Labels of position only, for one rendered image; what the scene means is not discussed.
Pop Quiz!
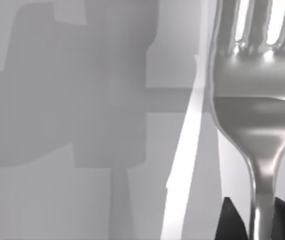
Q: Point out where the silver metal fork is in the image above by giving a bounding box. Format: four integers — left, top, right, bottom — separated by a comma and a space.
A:
206, 0, 285, 240

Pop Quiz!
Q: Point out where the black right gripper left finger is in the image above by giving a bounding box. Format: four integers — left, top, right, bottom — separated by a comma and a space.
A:
214, 196, 250, 240

